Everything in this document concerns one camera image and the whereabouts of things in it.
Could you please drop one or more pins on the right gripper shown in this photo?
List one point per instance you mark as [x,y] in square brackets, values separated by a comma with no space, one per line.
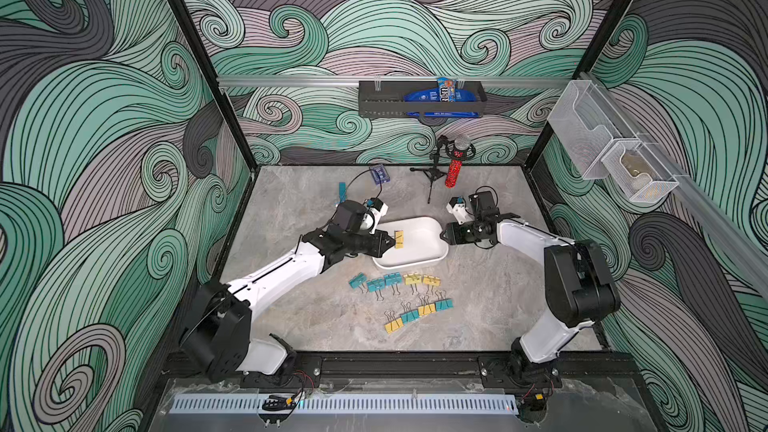
[459,232]

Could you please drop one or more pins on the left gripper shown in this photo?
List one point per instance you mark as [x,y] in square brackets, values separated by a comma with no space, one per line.
[377,248]

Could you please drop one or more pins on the yellow binder clip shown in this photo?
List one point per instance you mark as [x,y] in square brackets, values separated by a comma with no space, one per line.
[431,283]
[399,239]
[413,281]
[425,307]
[394,322]

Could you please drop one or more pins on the teal binder clip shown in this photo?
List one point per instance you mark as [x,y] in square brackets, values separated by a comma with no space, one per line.
[376,287]
[359,282]
[443,302]
[410,313]
[393,281]

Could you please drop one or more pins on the white plastic storage box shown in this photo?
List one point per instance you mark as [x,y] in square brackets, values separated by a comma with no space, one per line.
[421,244]

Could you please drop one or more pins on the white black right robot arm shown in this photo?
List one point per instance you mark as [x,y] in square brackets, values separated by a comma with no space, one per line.
[579,288]

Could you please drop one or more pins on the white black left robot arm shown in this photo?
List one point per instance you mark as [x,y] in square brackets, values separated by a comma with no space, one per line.
[217,329]

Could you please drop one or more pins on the blue card box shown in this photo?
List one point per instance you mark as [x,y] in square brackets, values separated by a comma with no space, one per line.
[379,174]

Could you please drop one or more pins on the teal small block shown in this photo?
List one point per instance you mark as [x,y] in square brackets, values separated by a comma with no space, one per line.
[342,190]

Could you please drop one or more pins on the black microphone tripod stand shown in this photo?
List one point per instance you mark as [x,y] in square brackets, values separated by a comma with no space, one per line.
[433,173]

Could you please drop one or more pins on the red glitter microphone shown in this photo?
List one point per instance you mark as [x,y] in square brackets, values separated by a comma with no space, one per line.
[458,150]

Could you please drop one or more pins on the blue package in shelf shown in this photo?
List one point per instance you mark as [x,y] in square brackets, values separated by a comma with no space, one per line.
[435,95]

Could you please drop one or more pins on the black wall shelf basket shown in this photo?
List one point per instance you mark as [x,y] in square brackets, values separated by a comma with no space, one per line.
[387,102]

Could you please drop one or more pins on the clear plastic wall bin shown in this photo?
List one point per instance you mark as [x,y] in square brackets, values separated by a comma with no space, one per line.
[583,121]

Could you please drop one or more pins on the small clear wall bin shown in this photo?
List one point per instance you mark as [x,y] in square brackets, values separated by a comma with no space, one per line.
[638,173]

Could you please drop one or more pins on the aluminium wall rail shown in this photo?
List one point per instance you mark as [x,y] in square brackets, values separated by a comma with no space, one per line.
[305,80]
[742,252]

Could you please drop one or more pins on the right aluminium wall rail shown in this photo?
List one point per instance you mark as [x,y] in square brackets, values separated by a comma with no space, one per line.
[742,252]

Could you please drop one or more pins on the black corner frame post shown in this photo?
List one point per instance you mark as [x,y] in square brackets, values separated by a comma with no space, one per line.
[615,13]

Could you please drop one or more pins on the black left corner post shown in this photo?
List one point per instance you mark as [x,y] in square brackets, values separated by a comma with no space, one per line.
[184,19]

